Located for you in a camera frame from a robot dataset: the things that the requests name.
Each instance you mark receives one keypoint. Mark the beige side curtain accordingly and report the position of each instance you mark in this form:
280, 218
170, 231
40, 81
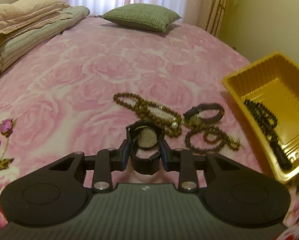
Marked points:
217, 11

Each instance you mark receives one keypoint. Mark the striped folded quilt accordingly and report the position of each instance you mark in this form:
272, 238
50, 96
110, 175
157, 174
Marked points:
16, 47

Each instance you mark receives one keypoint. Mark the pink rose bedspread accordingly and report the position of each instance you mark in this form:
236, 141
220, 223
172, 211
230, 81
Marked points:
58, 99

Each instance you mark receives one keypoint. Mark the black watch round face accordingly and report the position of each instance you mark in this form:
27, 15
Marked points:
144, 135

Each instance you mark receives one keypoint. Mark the beige pillow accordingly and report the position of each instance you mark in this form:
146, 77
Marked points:
24, 15

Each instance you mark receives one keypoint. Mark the dark strap gold watch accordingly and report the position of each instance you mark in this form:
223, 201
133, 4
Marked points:
205, 113

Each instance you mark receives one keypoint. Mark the green checked cushion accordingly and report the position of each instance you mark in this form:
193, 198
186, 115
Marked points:
142, 16

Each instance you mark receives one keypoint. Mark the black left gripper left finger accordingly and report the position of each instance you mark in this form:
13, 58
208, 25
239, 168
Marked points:
55, 193

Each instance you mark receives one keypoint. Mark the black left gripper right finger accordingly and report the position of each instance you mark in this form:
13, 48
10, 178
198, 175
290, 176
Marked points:
229, 190

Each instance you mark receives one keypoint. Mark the yellow plastic tray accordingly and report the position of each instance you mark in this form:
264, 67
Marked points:
274, 82

